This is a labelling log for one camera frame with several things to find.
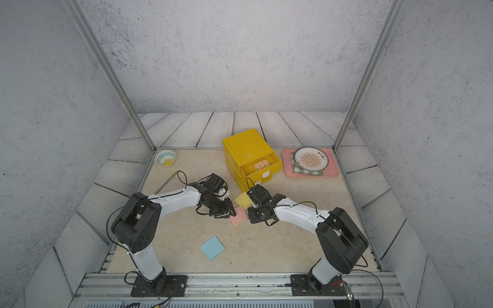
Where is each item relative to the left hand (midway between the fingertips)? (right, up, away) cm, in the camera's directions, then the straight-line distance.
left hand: (236, 215), depth 88 cm
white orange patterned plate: (+42, +26, +26) cm, 56 cm away
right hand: (+8, 0, -1) cm, 8 cm away
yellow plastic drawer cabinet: (+5, +26, -1) cm, 26 cm away
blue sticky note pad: (-10, -12, -5) cm, 17 cm away
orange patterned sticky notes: (+11, +23, +3) cm, 26 cm away
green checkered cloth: (+32, +20, +21) cm, 43 cm away
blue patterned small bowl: (-44, +27, +27) cm, 58 cm away
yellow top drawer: (+11, +21, +1) cm, 24 cm away
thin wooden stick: (-38, +16, +20) cm, 45 cm away
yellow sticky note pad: (+3, +5, +12) cm, 13 cm away
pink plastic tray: (+52, +20, +22) cm, 60 cm away
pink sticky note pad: (+2, -1, +2) cm, 3 cm away
